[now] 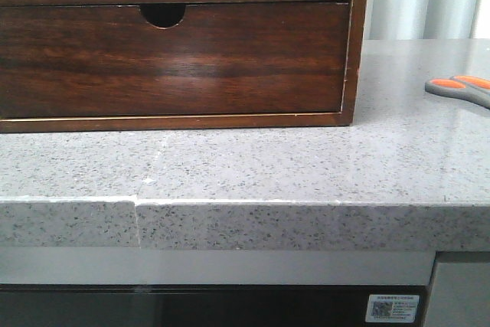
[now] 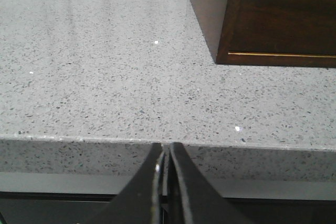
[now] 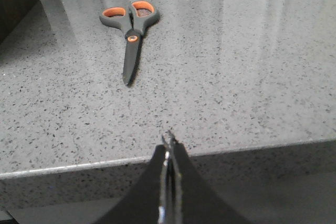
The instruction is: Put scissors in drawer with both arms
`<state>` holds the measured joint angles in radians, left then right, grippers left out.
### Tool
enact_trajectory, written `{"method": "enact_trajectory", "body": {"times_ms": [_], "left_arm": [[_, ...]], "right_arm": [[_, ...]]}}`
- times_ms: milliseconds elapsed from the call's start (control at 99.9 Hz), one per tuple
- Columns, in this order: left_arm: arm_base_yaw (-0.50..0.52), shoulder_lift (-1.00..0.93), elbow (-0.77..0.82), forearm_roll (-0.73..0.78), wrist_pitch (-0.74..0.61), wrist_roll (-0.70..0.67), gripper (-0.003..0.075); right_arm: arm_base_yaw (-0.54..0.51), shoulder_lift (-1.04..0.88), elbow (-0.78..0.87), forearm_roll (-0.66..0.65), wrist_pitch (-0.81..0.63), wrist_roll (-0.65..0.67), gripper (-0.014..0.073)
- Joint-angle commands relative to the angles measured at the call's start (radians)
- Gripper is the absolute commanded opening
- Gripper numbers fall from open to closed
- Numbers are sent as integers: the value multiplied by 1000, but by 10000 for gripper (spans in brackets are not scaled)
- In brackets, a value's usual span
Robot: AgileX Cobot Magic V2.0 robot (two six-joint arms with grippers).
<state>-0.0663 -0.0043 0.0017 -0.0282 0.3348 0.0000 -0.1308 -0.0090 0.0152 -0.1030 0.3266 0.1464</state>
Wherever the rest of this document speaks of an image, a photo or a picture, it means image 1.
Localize dark wooden drawer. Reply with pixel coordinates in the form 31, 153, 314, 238
1, 2, 349, 118

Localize grey orange handled scissors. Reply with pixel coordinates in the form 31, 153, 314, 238
424, 75, 489, 109

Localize dark wooden drawer cabinet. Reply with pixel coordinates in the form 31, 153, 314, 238
0, 0, 371, 133

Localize white label sticker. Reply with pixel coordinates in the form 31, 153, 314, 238
364, 294, 420, 323

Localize black oven under counter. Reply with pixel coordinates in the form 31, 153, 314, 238
1, 284, 427, 326

